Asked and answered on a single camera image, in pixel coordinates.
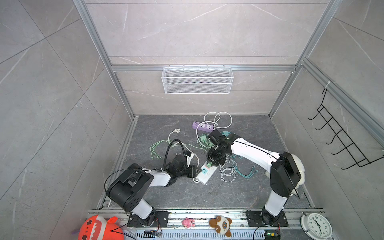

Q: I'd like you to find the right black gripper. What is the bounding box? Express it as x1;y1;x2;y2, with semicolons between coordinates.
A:
205;146;228;167

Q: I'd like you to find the white pastel power strip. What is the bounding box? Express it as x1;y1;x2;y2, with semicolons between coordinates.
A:
193;161;218;185

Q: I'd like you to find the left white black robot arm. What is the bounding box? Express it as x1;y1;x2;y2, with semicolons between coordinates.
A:
104;139;200;227

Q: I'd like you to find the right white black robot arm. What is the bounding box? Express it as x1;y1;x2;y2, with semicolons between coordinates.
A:
207;130;305;226

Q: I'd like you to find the teal charger plug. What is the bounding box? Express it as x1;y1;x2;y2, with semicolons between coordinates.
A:
223;131;231;137

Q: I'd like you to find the purple power strip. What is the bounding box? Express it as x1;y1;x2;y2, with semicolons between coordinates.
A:
192;122;215;133

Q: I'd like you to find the small pink plush toy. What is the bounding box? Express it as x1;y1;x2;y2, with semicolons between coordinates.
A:
182;218;196;229

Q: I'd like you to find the brown white plush toy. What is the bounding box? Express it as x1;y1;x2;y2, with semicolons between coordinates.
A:
209;216;233;238

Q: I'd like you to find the white plush dog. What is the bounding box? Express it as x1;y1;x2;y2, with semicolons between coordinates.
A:
259;152;305;186

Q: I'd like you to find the red monster plush toy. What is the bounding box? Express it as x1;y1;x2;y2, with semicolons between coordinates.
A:
78;215;125;240

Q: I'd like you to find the white analog clock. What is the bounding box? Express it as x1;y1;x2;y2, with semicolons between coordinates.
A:
300;213;333;240

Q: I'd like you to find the green charger cable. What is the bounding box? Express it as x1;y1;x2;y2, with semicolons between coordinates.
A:
149;139;172;161

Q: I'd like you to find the white coiled power cord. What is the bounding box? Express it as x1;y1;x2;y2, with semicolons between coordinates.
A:
196;111;233;134

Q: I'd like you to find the white wire mesh basket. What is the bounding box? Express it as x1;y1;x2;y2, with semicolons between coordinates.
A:
162;67;234;95

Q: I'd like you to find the black wall hook rack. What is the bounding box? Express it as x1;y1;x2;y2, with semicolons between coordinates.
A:
308;89;384;171

